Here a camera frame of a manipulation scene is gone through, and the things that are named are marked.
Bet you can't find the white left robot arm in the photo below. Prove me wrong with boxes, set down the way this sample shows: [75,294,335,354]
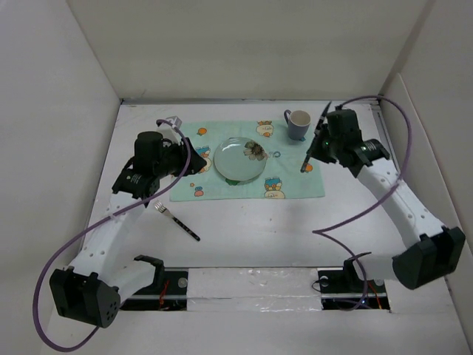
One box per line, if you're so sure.
[49,131,204,328]

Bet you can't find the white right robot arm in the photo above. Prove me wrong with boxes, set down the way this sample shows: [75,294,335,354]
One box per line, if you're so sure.
[308,109,466,291]

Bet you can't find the green cartoon cloth placemat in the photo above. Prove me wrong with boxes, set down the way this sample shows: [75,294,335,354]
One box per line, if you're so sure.
[170,120,324,202]

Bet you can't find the green floral ceramic plate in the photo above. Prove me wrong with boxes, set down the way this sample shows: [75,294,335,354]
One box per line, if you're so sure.
[214,137,268,181]

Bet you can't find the fork with black handle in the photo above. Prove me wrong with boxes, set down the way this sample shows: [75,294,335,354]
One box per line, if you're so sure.
[154,200,201,242]

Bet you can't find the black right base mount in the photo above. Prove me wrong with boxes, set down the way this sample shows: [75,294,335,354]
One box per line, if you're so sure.
[311,269,390,311]

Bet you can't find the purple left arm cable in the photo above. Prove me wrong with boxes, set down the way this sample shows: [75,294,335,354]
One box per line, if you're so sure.
[32,118,193,352]

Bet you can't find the blue-grey ceramic mug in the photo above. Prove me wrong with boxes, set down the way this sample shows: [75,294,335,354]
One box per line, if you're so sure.
[284,109,311,141]

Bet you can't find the knife with patterned handle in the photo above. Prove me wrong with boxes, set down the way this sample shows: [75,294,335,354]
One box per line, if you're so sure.
[300,101,332,173]

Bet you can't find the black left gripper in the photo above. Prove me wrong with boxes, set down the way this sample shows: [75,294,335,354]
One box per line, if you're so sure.
[154,138,205,179]

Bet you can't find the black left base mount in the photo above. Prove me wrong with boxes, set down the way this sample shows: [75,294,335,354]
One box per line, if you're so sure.
[120,268,188,311]

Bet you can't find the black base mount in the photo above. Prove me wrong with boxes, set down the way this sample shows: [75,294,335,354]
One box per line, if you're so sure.
[120,268,188,311]
[311,269,390,311]

